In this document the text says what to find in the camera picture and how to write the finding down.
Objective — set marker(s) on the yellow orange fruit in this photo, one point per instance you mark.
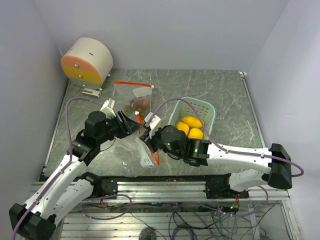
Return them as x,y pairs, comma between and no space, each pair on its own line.
195,133

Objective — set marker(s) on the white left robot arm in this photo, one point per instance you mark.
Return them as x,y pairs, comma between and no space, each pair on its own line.
69,184

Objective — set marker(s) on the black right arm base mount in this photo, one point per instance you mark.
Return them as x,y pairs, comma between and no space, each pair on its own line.
221,190

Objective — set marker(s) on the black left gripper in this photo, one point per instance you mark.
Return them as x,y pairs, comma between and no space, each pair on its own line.
129,125

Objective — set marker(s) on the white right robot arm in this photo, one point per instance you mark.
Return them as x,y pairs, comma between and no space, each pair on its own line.
263,166

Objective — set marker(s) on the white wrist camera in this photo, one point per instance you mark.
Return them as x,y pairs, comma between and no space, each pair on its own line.
151,124
107,108

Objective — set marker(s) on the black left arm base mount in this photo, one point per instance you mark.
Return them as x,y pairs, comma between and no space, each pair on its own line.
102,186

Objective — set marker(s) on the light blue fruit basket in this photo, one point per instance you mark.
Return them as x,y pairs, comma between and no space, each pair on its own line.
206,113

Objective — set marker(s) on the bunch of brown longans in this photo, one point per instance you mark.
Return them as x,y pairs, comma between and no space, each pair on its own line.
132,107

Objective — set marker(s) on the small white metal latch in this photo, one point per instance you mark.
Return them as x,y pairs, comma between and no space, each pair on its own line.
91,92

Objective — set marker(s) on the yellow mango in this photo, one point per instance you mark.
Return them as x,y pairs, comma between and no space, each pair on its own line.
192,122

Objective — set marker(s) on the round white drawer box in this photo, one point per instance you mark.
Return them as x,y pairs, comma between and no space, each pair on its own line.
87,63

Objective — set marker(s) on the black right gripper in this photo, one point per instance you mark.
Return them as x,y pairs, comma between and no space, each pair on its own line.
148,141

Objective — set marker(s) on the aluminium extrusion rail frame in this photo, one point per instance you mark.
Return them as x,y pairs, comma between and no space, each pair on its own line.
179,210

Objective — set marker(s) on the clear zip bag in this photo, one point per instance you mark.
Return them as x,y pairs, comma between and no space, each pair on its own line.
129,156
125,91

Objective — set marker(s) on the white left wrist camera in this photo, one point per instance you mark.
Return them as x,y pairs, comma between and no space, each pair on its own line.
107,108

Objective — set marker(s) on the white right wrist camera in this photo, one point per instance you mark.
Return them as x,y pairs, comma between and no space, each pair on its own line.
151,124

